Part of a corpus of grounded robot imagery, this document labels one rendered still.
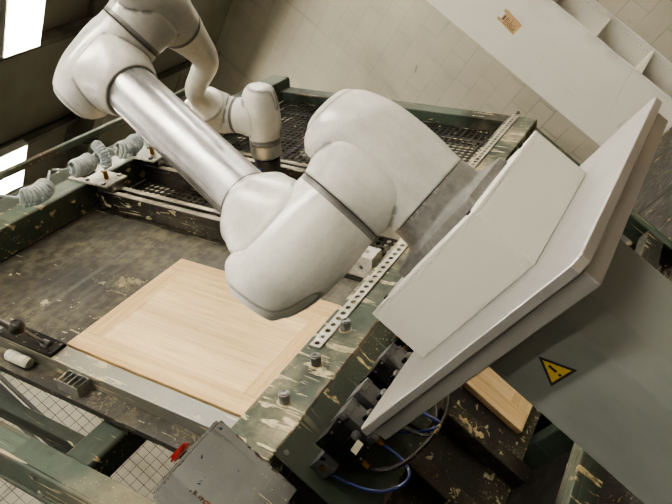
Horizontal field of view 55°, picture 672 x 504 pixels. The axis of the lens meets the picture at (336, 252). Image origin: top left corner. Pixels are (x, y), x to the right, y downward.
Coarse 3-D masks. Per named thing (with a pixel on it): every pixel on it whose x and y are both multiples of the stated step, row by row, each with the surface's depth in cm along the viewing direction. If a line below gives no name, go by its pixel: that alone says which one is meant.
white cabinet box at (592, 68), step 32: (448, 0) 492; (480, 0) 479; (512, 0) 468; (544, 0) 456; (576, 0) 499; (480, 32) 492; (512, 32) 479; (544, 32) 467; (576, 32) 456; (608, 32) 499; (512, 64) 491; (544, 64) 479; (576, 64) 467; (608, 64) 456; (640, 64) 487; (544, 96) 491; (576, 96) 479; (608, 96) 467; (640, 96) 456; (608, 128) 479
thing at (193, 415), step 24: (0, 336) 163; (48, 360) 155; (72, 360) 153; (96, 360) 153; (96, 384) 149; (120, 384) 145; (144, 384) 145; (144, 408) 143; (168, 408) 138; (192, 408) 138
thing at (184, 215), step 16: (96, 144) 218; (96, 176) 226; (112, 176) 225; (112, 192) 222; (128, 192) 223; (144, 192) 222; (112, 208) 226; (128, 208) 221; (144, 208) 217; (160, 208) 213; (176, 208) 210; (192, 208) 211; (208, 208) 209; (176, 224) 213; (192, 224) 209; (208, 224) 205; (368, 256) 179; (352, 272) 184; (368, 272) 181
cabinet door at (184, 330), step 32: (160, 288) 181; (192, 288) 180; (224, 288) 180; (128, 320) 169; (160, 320) 169; (192, 320) 168; (224, 320) 167; (256, 320) 167; (288, 320) 166; (320, 320) 165; (96, 352) 158; (128, 352) 158; (160, 352) 158; (192, 352) 157; (224, 352) 156; (256, 352) 156; (288, 352) 155; (160, 384) 149; (192, 384) 147; (224, 384) 147; (256, 384) 146
